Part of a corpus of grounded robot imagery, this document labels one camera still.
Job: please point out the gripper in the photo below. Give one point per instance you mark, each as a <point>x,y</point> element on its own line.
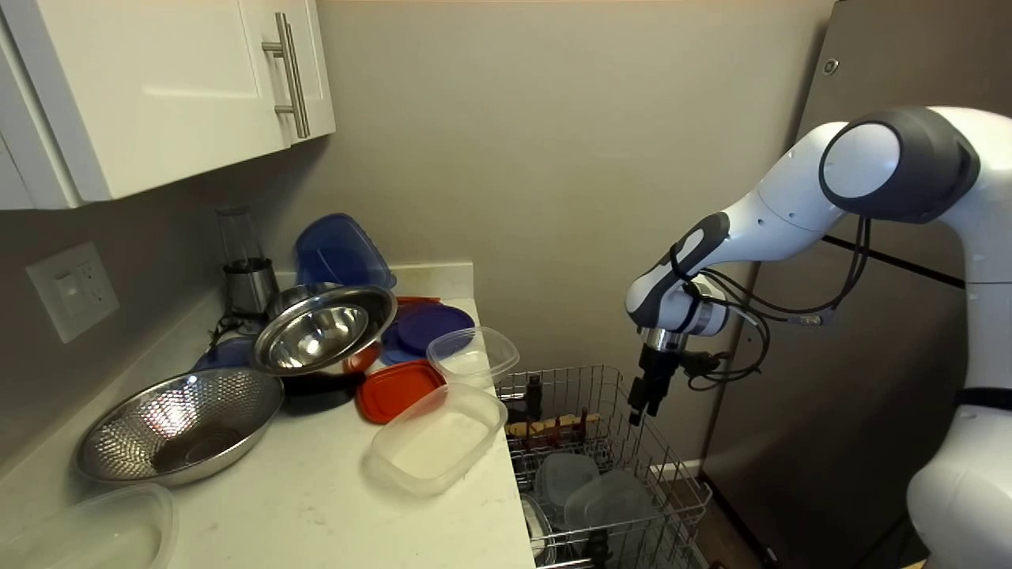
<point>658,368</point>

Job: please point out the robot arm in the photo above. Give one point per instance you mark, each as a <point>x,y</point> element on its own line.
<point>798,201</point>

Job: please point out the clear plastic bowl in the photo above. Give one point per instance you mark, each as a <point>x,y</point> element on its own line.
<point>565,478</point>

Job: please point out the steel mixing bowl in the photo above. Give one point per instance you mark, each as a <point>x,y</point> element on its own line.
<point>320,328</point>

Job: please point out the steel perforated colander bowl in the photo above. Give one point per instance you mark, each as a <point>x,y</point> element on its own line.
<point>178,427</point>

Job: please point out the wooden utensil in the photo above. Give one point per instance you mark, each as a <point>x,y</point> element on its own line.
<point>545,427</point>

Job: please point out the clear plastic container with lid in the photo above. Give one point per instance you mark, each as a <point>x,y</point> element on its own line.
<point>613,502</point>

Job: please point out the black utensil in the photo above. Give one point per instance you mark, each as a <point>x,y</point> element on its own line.
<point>534,395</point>

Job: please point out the glass lid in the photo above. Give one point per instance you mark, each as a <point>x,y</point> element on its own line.
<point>538,529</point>

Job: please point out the small clear plastic container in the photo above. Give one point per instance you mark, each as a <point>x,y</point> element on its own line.
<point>473,356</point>

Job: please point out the stainless steel refrigerator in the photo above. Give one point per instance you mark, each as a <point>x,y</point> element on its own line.
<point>830,411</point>

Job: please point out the large clear rectangular container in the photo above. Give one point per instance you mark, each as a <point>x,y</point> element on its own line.
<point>439,440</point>

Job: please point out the purple round plastic lid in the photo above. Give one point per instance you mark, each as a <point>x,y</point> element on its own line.
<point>433,325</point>

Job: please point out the red rectangular plastic lid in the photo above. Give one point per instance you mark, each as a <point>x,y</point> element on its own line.
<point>395,390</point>

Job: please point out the blue round plastic lid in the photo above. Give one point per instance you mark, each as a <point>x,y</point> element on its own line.
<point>391,349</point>

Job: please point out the orange plastic lid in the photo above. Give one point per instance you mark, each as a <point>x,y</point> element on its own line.
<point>364,359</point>

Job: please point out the black pan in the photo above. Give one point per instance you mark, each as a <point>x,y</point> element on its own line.
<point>320,391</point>

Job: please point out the blue plastic container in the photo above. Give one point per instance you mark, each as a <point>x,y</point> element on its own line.
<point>340,249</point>

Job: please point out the blender with clear jar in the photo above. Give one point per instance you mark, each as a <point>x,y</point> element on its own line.
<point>249,284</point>

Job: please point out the white cabinet door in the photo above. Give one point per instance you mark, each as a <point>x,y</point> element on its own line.
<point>312,63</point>
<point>158,79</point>

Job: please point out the white wall cabinet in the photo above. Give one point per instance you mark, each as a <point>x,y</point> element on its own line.
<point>158,87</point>

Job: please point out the white wall socket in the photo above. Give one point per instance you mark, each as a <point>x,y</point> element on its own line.
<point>73,291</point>

